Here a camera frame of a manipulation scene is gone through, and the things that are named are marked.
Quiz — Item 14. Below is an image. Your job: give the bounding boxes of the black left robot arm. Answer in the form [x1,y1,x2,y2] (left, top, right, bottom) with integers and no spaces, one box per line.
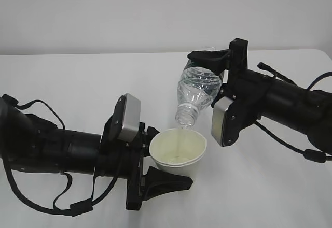
[1,94,193,217]

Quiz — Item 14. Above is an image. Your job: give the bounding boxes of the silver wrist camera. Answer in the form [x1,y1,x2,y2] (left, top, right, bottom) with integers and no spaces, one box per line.
[211,97,233,147]
[118,93,141,143]

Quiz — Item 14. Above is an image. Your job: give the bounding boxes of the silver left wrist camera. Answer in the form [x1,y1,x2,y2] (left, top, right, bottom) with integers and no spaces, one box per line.
[118,93,141,143]

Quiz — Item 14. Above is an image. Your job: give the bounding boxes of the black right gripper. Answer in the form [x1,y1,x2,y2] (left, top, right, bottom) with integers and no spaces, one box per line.
[187,38,259,140]

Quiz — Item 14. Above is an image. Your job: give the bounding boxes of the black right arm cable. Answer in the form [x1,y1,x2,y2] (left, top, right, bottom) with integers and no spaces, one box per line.
[254,62,332,164]

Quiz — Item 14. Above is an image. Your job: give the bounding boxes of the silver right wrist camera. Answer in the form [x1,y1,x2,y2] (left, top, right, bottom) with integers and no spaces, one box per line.
[211,97,233,147]

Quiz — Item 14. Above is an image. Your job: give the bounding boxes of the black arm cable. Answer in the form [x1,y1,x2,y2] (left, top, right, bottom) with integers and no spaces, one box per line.
[7,97,146,210]
[254,62,332,164]

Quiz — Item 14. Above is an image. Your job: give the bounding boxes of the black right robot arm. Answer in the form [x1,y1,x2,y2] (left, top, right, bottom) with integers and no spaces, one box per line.
[187,38,331,163]

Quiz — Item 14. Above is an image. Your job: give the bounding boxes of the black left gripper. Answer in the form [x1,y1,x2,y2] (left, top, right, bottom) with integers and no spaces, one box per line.
[98,123,194,210]

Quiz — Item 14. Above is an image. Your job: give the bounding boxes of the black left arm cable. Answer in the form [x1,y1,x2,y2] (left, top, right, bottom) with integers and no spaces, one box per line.
[7,97,146,210]

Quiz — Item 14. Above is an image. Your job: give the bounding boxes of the white paper cup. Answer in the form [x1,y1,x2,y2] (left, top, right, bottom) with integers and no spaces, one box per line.
[149,129,207,179]

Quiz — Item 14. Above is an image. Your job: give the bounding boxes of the clear plastic water bottle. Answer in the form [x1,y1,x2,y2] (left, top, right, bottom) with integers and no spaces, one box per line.
[175,60,224,128]

